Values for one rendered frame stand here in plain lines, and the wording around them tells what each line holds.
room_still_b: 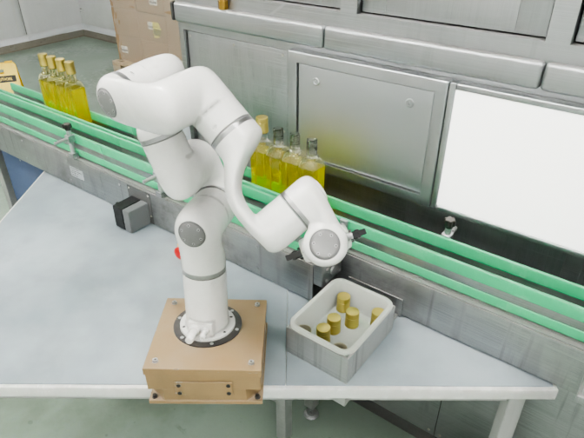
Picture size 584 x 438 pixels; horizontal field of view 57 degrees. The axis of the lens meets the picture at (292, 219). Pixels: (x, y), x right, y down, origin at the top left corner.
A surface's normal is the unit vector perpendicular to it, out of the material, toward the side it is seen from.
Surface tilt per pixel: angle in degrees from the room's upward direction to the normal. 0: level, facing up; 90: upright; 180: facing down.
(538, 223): 90
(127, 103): 90
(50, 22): 90
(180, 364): 4
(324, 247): 55
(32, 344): 0
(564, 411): 90
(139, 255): 0
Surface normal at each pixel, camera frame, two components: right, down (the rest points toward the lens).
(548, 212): -0.60, 0.43
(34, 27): 0.80, 0.32
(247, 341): 0.02, -0.88
